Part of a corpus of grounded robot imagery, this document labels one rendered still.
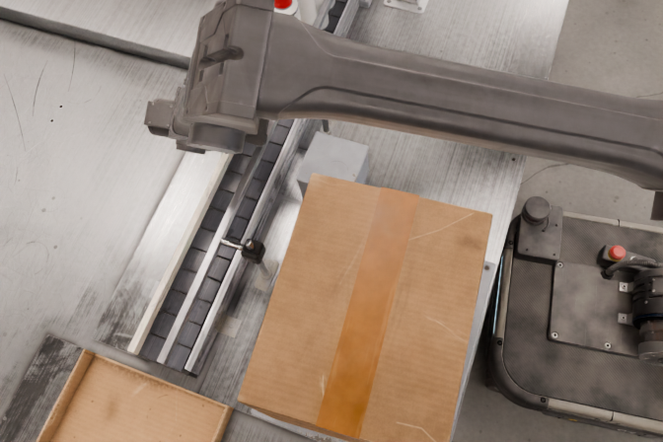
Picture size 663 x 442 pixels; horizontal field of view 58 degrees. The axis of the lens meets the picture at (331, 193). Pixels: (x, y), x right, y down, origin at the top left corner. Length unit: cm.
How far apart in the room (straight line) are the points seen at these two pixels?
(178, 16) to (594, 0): 170
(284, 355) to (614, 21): 205
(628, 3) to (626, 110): 218
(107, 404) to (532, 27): 106
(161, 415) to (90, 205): 41
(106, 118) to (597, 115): 103
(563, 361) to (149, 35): 124
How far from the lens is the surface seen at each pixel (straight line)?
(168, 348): 93
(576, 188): 212
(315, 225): 77
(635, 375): 173
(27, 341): 118
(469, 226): 77
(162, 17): 134
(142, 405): 107
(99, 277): 115
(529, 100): 41
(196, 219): 103
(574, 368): 168
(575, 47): 242
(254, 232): 105
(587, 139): 42
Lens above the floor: 183
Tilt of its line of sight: 65 degrees down
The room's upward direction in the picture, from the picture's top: 10 degrees counter-clockwise
